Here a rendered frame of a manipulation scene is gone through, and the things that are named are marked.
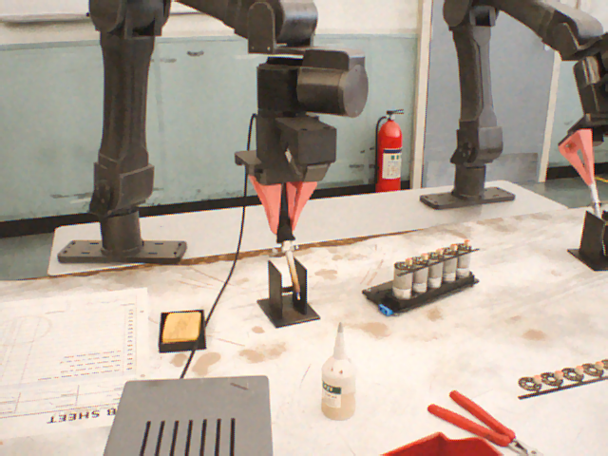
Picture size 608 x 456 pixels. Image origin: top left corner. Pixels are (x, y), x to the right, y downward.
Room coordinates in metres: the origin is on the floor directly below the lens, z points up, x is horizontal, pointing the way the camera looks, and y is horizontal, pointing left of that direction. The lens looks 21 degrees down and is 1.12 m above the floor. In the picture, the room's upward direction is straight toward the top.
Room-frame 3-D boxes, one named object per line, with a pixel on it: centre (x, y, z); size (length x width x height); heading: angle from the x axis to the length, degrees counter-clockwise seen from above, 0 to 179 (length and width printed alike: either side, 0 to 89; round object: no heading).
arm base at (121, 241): (0.86, 0.29, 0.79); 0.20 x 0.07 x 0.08; 89
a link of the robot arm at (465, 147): (1.14, -0.35, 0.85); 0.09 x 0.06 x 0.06; 118
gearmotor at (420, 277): (0.70, -0.15, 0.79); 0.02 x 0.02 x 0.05
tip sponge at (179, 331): (0.61, 0.15, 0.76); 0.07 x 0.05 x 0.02; 10
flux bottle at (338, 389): (0.47, -0.03, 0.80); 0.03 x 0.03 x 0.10
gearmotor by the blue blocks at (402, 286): (0.68, -0.13, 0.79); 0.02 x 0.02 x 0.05
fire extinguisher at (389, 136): (3.44, -0.52, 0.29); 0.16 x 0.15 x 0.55; 109
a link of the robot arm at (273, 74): (0.68, 0.02, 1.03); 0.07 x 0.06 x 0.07; 56
